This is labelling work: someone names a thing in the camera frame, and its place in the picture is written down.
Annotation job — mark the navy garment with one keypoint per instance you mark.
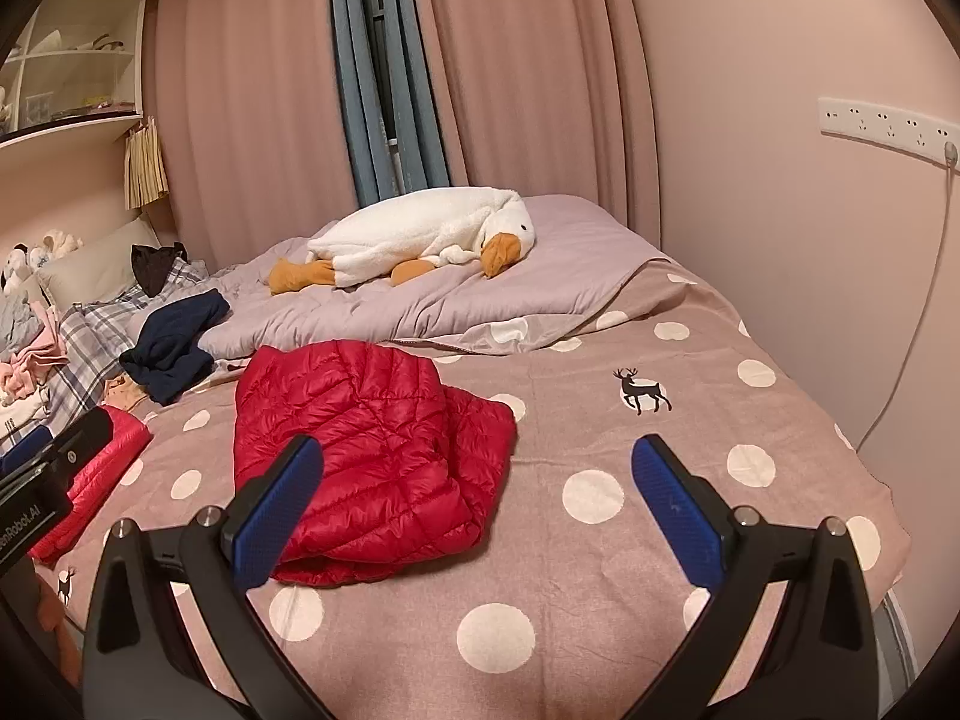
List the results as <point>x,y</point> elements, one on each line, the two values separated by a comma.
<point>172,345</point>

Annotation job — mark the red puffer jacket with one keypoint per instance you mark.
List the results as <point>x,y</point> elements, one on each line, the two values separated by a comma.
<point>375,450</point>
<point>112,450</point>

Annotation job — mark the grey duvet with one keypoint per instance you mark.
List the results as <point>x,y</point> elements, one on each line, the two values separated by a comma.
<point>420,307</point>

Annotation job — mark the peach garment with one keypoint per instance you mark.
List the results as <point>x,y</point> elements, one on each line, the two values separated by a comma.
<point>127,394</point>

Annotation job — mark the light blue garment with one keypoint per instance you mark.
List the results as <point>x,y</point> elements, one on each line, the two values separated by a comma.
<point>19,319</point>

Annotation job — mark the blue curtain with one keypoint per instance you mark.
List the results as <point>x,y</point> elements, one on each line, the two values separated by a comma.
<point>416,90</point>
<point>356,90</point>

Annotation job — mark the white wall power strip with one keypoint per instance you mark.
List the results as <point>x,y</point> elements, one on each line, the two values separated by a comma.
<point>870,120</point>

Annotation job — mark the white cloth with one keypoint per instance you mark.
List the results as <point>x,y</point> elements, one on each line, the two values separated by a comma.
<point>22,412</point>

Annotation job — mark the beige fringed hanging cloth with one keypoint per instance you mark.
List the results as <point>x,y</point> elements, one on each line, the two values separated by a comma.
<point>146,165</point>

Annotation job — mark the polka dot bed sheet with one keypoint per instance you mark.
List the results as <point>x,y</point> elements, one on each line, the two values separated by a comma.
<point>600,577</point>

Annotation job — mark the beige pillow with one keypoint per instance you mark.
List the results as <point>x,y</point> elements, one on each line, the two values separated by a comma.
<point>97,262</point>

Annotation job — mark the white goose plush toy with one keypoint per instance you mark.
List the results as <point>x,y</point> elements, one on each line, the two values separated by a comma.
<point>405,232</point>

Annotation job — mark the dark brown garment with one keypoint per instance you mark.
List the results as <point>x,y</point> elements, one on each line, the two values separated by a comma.
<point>154,266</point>

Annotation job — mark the pink curtain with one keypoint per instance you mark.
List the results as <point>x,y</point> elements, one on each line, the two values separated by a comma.
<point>540,90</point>
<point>247,112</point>

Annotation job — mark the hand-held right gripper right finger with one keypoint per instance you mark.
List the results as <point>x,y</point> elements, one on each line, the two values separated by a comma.
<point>675,510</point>

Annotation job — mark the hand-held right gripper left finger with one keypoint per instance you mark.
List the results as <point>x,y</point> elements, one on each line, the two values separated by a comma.
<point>274,510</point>

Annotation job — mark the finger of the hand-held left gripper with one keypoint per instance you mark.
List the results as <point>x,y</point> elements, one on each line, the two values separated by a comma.
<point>26,446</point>
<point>82,446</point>

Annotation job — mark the spotted plush toy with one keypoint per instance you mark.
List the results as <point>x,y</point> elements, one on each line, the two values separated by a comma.
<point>15,262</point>

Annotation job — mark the white shelf unit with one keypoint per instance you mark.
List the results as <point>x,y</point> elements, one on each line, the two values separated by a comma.
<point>75,127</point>

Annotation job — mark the pile of pink clothes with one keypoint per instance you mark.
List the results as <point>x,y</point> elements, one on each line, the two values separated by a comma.
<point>30,367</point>

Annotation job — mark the plaid blanket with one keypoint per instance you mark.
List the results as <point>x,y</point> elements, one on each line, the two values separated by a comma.
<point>90,330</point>

